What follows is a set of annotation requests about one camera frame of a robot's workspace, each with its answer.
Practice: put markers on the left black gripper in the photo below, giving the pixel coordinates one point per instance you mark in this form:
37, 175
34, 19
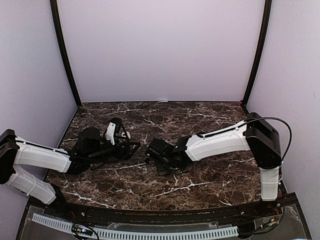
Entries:
120, 156

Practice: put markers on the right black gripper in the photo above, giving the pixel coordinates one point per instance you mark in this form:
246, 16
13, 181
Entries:
161, 170

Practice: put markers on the white charging case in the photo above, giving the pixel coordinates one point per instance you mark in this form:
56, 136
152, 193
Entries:
126, 135

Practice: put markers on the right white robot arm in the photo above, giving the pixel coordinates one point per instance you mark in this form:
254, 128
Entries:
254, 134

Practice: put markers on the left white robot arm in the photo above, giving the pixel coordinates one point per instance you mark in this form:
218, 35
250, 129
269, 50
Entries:
91, 148

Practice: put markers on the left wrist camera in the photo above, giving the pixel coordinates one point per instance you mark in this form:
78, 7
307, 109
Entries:
113, 128

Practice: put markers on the white slotted cable duct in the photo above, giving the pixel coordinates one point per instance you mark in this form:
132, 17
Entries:
121, 231

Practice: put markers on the black front rail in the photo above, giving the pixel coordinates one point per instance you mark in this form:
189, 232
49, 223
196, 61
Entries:
228, 214

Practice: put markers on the left black frame post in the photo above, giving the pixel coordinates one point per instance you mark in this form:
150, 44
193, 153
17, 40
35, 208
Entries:
63, 51

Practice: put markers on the black frame post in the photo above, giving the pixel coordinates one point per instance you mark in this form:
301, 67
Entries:
63, 51
258, 52

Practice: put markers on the right black frame post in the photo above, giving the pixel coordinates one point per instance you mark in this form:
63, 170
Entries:
258, 52

